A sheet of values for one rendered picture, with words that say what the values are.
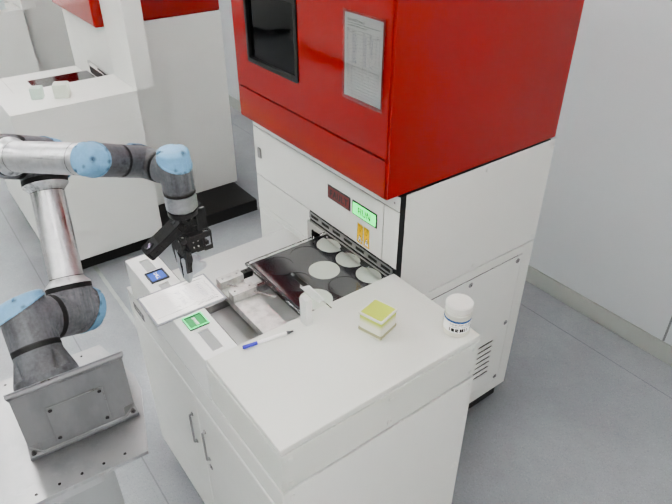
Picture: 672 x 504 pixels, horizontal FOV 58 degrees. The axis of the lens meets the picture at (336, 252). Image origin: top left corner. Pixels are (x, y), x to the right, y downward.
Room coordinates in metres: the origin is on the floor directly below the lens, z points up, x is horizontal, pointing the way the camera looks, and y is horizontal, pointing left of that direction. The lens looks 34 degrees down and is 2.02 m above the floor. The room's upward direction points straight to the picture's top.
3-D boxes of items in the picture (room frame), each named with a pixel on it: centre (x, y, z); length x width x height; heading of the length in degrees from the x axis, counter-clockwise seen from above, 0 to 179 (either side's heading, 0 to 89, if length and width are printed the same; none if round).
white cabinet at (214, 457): (1.39, 0.16, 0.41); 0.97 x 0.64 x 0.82; 37
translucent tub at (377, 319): (1.21, -0.11, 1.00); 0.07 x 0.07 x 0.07; 52
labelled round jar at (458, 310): (1.22, -0.32, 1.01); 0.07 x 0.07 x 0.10
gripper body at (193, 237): (1.27, 0.36, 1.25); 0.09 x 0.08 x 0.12; 127
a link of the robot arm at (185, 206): (1.26, 0.37, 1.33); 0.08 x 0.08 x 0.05
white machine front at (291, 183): (1.81, 0.06, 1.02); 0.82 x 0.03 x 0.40; 37
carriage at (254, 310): (1.41, 0.24, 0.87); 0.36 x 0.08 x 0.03; 37
